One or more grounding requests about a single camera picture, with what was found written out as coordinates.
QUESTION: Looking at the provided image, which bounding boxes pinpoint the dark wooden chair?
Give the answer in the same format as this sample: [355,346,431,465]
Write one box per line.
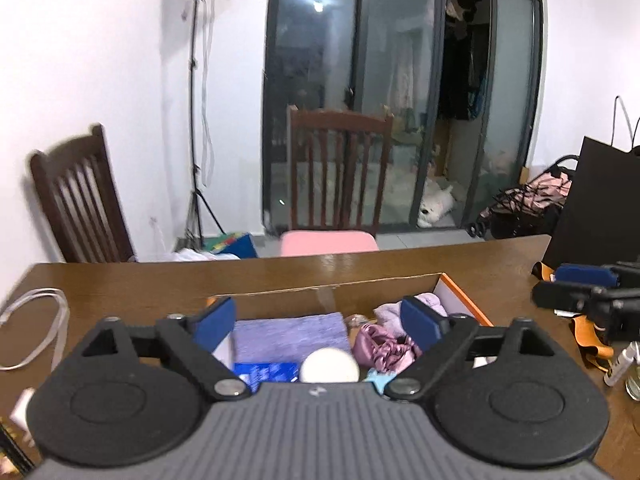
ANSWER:
[28,124,134,263]
[286,105,394,235]

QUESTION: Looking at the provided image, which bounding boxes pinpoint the sliding glass door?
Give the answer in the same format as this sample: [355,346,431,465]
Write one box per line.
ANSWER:
[262,0,544,234]

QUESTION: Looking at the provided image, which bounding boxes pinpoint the mauve satin scrunchie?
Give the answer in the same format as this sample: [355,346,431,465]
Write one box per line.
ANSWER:
[352,323,422,374]

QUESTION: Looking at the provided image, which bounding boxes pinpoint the dark wooden chair middle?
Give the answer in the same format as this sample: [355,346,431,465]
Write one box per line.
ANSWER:
[286,105,394,235]

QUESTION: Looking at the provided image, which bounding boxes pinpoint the white dog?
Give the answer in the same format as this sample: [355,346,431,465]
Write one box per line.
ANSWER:
[416,182,456,229]

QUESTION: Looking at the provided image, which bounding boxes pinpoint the white charger with cable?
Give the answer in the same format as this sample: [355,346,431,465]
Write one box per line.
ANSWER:
[1,287,70,441]

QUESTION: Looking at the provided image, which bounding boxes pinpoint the white spray bottle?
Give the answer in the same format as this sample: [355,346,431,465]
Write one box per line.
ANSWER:
[603,341,639,387]

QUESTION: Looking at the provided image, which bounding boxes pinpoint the dark wooden chair left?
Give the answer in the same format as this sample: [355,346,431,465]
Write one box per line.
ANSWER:
[28,124,134,263]

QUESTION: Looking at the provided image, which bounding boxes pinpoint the black paper bag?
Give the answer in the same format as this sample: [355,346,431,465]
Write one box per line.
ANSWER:
[541,125,639,270]

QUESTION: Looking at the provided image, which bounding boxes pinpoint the orange black strap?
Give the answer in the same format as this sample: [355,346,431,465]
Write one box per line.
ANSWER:
[530,260,615,373]

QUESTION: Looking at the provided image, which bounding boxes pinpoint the studio light on stand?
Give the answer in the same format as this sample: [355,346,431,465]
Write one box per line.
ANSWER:
[184,0,224,250]

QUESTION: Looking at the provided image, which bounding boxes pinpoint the pink chair cushion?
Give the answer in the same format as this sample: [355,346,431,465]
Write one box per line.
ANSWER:
[280,230,380,257]

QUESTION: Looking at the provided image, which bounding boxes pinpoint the blue fluffy plush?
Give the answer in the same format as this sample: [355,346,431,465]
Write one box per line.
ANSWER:
[364,368,396,396]

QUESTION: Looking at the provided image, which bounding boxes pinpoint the blue tissue packet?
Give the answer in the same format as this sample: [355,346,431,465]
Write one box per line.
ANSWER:
[233,362,299,393]

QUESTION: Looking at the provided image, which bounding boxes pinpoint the red cardboard box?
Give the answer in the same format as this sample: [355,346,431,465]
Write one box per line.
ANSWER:
[204,272,496,386]

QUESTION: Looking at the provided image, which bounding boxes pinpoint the clear glass cup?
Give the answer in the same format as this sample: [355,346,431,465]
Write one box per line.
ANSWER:
[625,364,640,402]

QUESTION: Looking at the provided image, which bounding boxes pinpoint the purple knitted cloth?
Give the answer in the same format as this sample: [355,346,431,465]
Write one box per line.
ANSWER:
[232,312,350,364]

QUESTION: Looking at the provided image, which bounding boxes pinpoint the pink stroller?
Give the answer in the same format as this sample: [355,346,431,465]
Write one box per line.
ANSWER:
[466,155,579,240]

